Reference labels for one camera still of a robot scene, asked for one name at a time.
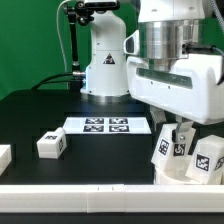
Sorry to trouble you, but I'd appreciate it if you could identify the white thin cable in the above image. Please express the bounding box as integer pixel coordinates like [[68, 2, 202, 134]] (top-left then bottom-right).
[[55, 0, 72, 89]]

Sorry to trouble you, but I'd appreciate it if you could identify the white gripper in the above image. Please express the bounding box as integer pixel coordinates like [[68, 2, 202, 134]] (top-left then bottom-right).
[[127, 54, 224, 143]]

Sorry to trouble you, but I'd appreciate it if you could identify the white left fence bar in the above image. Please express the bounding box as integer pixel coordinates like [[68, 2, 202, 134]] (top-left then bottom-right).
[[0, 145, 12, 176]]

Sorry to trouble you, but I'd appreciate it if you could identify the white front fence bar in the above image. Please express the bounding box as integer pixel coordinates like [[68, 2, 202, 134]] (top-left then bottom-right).
[[0, 185, 224, 213]]

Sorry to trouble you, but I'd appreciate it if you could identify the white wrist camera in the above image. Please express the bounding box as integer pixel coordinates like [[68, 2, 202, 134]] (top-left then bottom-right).
[[123, 30, 140, 56]]

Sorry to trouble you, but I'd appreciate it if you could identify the paper sheet with markers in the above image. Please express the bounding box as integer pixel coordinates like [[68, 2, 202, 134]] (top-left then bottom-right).
[[63, 117, 151, 134]]

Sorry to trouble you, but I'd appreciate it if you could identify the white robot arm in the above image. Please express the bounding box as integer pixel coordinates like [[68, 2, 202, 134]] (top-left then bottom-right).
[[83, 0, 224, 142]]

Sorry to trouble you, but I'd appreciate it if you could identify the white fence bar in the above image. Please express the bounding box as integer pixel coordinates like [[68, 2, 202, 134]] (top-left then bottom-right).
[[0, 185, 224, 213], [0, 145, 12, 176]]

